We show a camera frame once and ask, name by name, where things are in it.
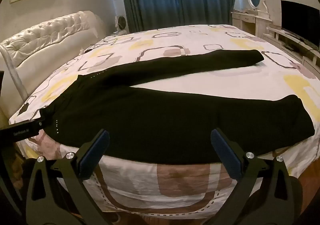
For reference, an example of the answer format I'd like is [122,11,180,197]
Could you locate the black pants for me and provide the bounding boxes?
[40,50,315,165]

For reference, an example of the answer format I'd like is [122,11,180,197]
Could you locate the white tufted headboard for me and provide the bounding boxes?
[1,11,107,118]

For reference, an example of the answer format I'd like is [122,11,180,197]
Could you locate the patterned white bed sheet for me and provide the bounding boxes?
[10,25,319,219]

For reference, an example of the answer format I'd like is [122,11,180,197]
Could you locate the white bedside fan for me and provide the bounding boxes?
[115,16,127,35]

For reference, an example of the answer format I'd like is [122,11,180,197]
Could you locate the white tv console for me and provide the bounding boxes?
[263,26,319,79]

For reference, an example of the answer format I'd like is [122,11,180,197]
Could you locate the white dressing table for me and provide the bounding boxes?
[232,11,272,38]

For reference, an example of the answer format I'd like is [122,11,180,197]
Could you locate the black flat television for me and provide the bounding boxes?
[281,0,319,49]

